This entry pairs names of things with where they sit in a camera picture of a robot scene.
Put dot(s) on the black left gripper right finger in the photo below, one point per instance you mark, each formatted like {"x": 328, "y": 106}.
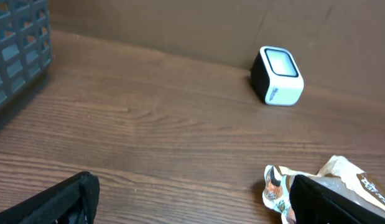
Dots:
{"x": 313, "y": 203}

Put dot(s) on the white orange snack packet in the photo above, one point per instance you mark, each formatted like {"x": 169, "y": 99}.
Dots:
{"x": 338, "y": 174}

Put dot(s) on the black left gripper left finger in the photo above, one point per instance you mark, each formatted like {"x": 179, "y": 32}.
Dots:
{"x": 74, "y": 200}

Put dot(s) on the white barcode scanner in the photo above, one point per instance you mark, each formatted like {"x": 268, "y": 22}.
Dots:
{"x": 276, "y": 78}

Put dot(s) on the dark grey plastic mesh basket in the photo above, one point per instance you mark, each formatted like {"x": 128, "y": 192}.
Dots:
{"x": 25, "y": 53}

